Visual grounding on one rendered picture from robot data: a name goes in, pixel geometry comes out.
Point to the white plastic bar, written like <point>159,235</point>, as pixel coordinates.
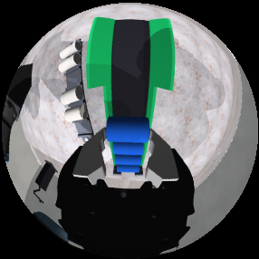
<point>69,62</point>
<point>75,113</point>
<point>72,95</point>
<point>73,48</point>

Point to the blue cylinder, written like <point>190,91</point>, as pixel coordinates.
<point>127,159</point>
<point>127,129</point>
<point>127,168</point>
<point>128,148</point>

